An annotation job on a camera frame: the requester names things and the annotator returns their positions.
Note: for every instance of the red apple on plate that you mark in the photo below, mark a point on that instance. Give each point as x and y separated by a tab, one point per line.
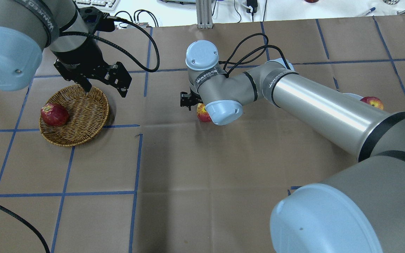
373	101

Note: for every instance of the wicker basket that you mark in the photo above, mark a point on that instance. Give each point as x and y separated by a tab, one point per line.
88	113

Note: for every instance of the white keyboard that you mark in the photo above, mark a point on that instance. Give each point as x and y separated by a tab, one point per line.
108	5

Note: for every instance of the red apple in basket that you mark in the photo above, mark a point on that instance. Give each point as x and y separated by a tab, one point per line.
54	114

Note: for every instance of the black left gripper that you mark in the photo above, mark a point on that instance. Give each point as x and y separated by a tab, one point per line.
78	55

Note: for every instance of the aluminium frame post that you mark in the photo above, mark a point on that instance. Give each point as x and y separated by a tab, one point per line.
204	14

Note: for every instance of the yellowish red apple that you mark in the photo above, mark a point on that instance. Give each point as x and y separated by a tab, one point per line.
202	113

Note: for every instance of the light blue plate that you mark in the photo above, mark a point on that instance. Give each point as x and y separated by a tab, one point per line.
353	96

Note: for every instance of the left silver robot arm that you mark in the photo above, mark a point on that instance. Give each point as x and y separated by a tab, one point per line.
27	27

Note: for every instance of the blue white pen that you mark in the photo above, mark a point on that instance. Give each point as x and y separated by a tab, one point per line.
367	12

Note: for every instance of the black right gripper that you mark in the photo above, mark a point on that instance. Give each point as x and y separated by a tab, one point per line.
187	99

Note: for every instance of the brown paper table cover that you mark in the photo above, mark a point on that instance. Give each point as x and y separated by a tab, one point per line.
156	179

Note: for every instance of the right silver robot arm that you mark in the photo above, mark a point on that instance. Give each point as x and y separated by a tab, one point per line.
358	210

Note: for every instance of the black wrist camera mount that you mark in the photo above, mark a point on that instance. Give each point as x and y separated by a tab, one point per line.
97	20

